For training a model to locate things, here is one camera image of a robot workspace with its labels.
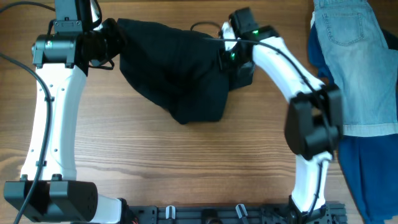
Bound black shorts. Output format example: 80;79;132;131
116;17;254;125

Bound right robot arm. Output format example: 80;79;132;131
219;7;347;223

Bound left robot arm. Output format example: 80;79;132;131
4;1;135;223

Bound light blue denim shorts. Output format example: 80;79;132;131
313;0;397;137

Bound blue garment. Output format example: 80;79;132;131
308;26;397;223

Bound black right camera cable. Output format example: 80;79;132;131
190;21;335;223

